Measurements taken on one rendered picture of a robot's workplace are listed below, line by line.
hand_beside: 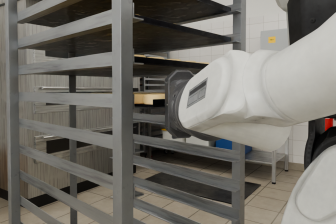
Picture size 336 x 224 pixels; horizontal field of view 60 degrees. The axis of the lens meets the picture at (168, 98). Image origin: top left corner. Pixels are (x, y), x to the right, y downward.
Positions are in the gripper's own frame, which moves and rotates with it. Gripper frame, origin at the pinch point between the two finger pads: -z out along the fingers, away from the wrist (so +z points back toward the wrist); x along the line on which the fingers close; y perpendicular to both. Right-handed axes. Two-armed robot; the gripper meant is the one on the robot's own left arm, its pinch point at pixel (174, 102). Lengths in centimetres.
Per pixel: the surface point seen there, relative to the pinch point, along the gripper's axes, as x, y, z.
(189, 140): -71, -123, -323
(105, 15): 18.8, 12.1, -11.4
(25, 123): -9, 36, -51
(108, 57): 9.6, 11.7, -10.6
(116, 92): 2.1, 10.8, -3.1
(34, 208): -35, 33, -46
